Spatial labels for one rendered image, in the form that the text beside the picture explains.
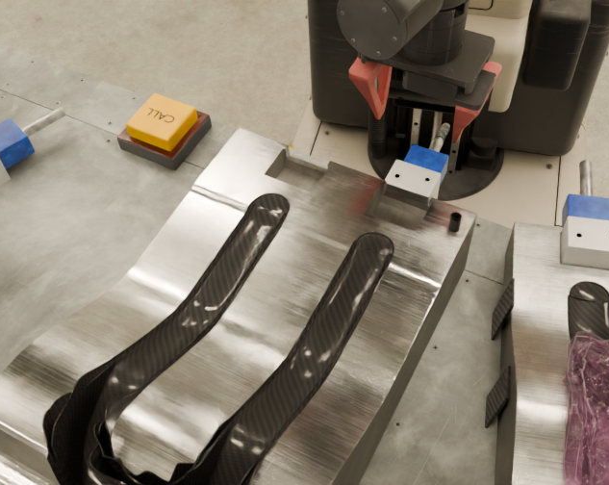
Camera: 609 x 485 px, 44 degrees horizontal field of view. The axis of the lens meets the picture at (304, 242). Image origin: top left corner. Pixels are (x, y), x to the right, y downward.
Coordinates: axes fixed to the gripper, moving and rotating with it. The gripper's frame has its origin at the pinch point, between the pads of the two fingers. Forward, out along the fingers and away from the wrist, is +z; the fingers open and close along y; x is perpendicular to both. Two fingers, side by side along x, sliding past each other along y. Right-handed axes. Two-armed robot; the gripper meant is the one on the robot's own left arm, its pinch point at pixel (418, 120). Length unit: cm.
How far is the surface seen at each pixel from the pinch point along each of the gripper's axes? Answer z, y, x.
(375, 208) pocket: 6.3, -1.2, -6.9
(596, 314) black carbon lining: 7.4, 21.2, -8.8
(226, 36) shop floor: 93, -93, 102
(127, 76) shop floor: 93, -110, 75
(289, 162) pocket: 5.5, -11.4, -5.6
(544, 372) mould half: 3.8, 18.4, -18.7
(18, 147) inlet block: 10.0, -42.5, -13.1
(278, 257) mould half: 4.2, -6.3, -17.5
